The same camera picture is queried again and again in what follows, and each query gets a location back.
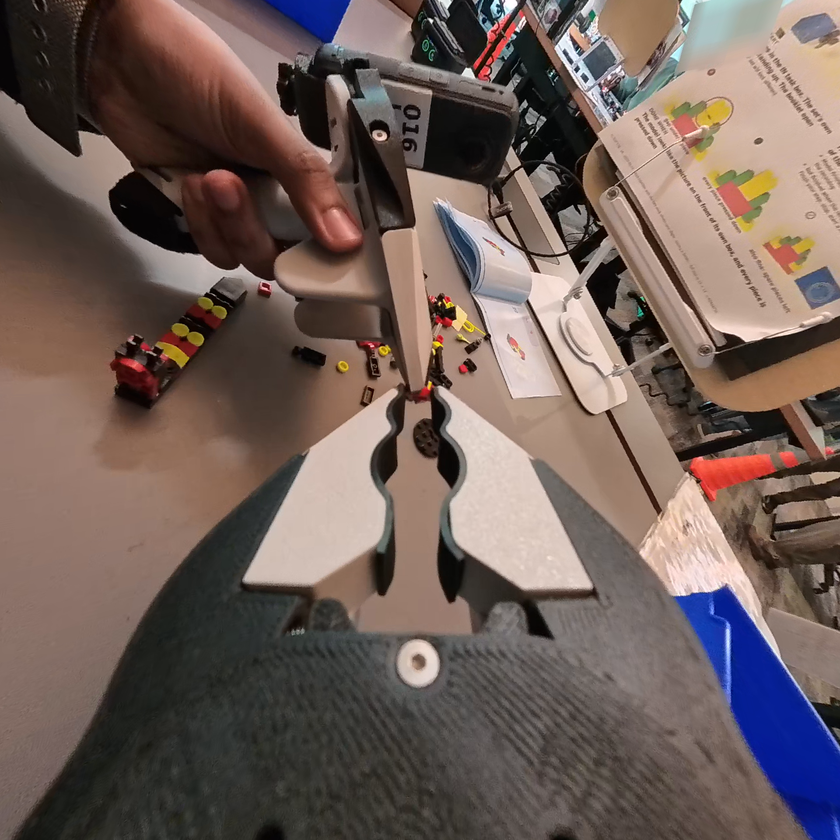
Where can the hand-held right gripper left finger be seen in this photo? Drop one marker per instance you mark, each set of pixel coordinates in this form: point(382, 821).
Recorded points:
point(315, 518)

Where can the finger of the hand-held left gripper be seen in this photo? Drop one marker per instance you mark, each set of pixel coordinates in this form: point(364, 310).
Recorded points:
point(407, 295)

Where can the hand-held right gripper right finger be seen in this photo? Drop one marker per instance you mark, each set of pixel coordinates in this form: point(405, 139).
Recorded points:
point(512, 518)

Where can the small red yellow lego assembly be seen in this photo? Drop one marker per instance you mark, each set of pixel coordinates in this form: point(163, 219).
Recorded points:
point(420, 392)

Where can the pile of loose lego pieces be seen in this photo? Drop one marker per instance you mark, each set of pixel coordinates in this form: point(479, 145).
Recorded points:
point(441, 308)

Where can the lego instruction booklet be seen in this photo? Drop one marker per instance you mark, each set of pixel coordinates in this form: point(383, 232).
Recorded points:
point(499, 275)

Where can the black lego slope piece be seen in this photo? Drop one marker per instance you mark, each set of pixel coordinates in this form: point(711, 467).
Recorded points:
point(308, 355)

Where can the round dark lego plate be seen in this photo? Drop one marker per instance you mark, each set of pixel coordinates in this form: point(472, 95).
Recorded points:
point(425, 436)

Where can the black red lego train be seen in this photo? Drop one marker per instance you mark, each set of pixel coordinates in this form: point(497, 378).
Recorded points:
point(177, 341)

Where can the person's left hand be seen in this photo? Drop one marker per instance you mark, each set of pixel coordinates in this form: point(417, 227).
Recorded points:
point(177, 98)

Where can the black device with green display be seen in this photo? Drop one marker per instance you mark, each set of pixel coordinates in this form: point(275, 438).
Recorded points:
point(453, 33)

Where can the small monitor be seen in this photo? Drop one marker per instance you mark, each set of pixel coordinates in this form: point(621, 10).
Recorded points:
point(600, 59)

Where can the white document stand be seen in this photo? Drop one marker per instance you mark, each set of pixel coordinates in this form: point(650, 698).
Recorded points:
point(584, 341)

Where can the blue plastic bin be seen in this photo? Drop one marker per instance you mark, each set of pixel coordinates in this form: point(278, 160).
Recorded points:
point(754, 689)
point(308, 13)

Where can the orange traffic cone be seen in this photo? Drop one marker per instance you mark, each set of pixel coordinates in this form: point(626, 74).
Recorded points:
point(735, 469)

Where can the white clip bar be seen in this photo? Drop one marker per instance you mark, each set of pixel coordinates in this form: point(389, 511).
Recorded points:
point(656, 275)

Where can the wooden document board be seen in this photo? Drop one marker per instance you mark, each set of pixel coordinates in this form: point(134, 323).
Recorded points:
point(754, 384)

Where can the printed instruction sheet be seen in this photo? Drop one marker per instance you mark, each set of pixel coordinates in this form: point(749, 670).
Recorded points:
point(741, 164)

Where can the grey perforated wristband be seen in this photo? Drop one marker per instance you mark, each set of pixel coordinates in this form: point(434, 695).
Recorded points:
point(52, 72)

